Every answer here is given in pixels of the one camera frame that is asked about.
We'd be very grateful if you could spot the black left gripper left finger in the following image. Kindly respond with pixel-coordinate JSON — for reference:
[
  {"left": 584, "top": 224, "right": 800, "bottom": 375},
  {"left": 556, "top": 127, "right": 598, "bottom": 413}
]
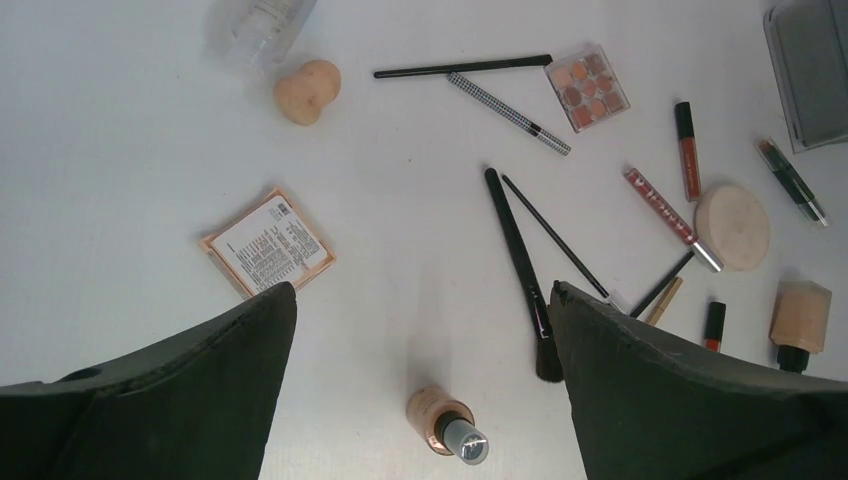
[{"left": 1, "top": 282, "right": 297, "bottom": 479}]

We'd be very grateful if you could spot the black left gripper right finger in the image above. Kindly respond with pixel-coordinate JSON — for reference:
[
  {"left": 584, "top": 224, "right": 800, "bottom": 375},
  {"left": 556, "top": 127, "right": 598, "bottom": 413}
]
[{"left": 549, "top": 281, "right": 847, "bottom": 479}]

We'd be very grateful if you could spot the clear acrylic makeup organizer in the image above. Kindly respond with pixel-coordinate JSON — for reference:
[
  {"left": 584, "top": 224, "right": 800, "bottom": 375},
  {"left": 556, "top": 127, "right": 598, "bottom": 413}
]
[{"left": 763, "top": 0, "right": 847, "bottom": 153}]

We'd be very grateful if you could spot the gold slim pencil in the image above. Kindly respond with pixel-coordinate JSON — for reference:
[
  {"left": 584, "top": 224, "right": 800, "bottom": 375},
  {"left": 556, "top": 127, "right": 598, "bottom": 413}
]
[{"left": 646, "top": 276, "right": 684, "bottom": 326}]

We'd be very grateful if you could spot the large black powder brush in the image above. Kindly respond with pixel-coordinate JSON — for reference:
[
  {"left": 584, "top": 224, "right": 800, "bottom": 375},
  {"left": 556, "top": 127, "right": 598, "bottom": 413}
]
[{"left": 483, "top": 166, "right": 564, "bottom": 384}]

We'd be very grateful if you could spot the red black liquid lipstick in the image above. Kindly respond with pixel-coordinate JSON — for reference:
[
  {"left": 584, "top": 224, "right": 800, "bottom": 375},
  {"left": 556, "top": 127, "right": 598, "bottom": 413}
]
[{"left": 703, "top": 301, "right": 726, "bottom": 352}]

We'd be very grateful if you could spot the thin black angled brush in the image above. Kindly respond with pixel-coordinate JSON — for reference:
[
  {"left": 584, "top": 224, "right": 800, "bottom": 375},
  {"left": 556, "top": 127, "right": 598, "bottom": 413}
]
[{"left": 501, "top": 174, "right": 624, "bottom": 312}]

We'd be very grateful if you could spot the black slim liner brush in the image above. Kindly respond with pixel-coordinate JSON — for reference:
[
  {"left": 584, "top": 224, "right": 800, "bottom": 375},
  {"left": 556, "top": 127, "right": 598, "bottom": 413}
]
[{"left": 629, "top": 252, "right": 694, "bottom": 318}]

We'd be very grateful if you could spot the beige foundation bottle black cap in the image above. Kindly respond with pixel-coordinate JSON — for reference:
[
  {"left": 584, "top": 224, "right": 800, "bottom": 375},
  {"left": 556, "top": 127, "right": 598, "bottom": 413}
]
[{"left": 769, "top": 281, "right": 832, "bottom": 374}]

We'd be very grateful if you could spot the orange square powder compact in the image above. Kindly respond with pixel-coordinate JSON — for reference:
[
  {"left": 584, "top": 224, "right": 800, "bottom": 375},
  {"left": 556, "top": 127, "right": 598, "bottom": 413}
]
[{"left": 199, "top": 187, "right": 336, "bottom": 300}]

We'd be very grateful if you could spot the peach foundation bottle silver pump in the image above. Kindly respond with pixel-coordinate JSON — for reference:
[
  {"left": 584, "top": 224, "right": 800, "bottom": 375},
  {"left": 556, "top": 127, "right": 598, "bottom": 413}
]
[{"left": 406, "top": 385, "right": 490, "bottom": 466}]

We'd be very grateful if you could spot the round beige powder puff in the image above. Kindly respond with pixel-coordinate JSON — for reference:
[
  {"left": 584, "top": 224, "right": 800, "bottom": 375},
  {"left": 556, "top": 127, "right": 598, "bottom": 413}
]
[{"left": 694, "top": 183, "right": 771, "bottom": 272}]

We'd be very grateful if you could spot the red glitter lip gloss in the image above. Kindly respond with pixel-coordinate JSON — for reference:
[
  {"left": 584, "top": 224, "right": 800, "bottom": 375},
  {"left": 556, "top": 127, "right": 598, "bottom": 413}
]
[{"left": 623, "top": 168, "right": 724, "bottom": 273}]

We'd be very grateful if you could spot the orange-red lip gloss tube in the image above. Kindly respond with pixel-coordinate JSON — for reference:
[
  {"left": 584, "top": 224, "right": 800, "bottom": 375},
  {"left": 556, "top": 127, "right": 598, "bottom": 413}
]
[{"left": 674, "top": 102, "right": 702, "bottom": 202}]

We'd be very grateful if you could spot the dark green lipstick pencil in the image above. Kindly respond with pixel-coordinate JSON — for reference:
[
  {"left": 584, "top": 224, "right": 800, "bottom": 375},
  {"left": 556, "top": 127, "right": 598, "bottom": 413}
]
[{"left": 756, "top": 139, "right": 831, "bottom": 228}]

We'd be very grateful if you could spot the nine-pan eyeshadow palette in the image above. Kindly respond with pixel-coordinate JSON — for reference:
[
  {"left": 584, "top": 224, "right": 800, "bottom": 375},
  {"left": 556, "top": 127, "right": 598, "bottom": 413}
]
[{"left": 543, "top": 44, "right": 630, "bottom": 133}]

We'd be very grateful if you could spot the beige beauty blender sponge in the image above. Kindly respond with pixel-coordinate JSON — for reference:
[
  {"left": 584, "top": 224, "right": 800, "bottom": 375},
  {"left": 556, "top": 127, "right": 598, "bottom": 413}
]
[{"left": 273, "top": 60, "right": 342, "bottom": 126}]

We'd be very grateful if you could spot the checkered eyeliner pencil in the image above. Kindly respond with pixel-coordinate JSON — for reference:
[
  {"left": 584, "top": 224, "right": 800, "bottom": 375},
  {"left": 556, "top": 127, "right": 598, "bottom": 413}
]
[{"left": 447, "top": 72, "right": 571, "bottom": 156}]

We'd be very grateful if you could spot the clear plastic bottle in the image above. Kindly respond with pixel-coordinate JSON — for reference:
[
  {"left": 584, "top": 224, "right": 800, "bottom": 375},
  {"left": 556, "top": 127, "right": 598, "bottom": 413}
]
[{"left": 207, "top": 0, "right": 316, "bottom": 75}]

